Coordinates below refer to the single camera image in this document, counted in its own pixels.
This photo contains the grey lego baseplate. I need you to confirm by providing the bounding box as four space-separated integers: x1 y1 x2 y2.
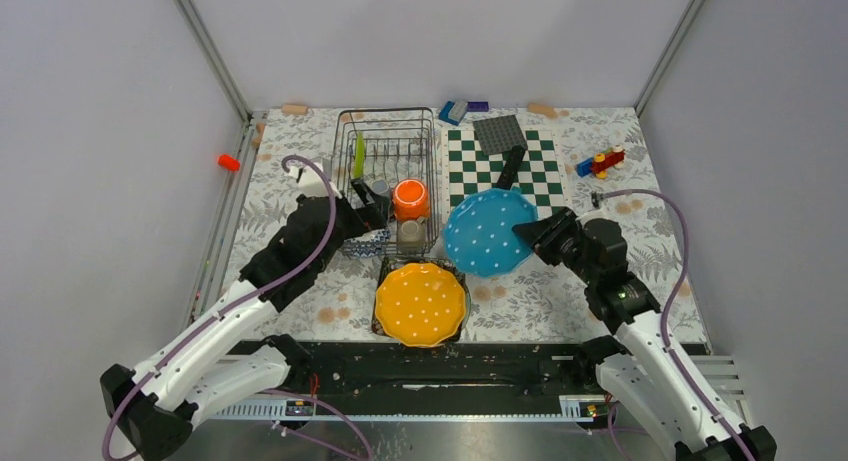
472 115 527 155

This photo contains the orange ceramic mug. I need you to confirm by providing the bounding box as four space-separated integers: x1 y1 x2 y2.
392 178 430 222

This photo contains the blue grey lego brick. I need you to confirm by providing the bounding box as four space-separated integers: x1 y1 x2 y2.
438 100 468 126

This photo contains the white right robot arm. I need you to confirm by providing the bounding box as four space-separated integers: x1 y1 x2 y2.
513 209 777 460

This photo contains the small beige ceramic cup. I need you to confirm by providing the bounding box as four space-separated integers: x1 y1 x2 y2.
396 217 427 252

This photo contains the colourful lego toy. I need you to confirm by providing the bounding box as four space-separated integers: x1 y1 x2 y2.
575 145 626 179

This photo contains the yellow polka dot plate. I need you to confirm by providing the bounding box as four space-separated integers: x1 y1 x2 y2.
374 262 468 349

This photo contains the black glitter microphone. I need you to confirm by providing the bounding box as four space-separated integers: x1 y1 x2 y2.
494 145 526 191

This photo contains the blue white patterned bowl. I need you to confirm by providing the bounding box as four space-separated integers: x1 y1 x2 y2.
341 228 391 258

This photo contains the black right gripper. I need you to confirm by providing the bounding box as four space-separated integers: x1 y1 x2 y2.
512 206 599 285

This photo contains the purple lego brick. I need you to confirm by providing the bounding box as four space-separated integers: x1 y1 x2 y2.
467 101 490 112

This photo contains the grey blue ceramic mug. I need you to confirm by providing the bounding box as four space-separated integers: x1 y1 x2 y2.
369 179 392 199

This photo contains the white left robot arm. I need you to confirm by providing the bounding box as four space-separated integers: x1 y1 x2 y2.
100 192 386 460

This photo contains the green plate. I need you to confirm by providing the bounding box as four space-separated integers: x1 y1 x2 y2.
352 131 367 179

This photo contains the orange plastic cap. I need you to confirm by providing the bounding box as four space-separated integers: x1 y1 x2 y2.
217 154 241 172

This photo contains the green white chessboard mat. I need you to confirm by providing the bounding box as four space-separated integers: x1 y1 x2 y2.
440 127 571 218

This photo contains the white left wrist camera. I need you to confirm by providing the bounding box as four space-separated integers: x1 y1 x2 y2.
287 157 342 198

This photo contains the blue polka dot plate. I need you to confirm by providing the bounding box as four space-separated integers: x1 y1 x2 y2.
442 188 539 278

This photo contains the left wooden cork block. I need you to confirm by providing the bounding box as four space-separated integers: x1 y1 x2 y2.
281 104 309 116

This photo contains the grey wire dish rack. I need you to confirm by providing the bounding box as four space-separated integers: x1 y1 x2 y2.
331 107 440 257

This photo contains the right wooden cork block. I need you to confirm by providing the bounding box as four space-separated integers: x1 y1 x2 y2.
527 102 559 119

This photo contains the wooden cork block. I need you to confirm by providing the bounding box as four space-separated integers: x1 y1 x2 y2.
527 102 559 119
281 104 309 116

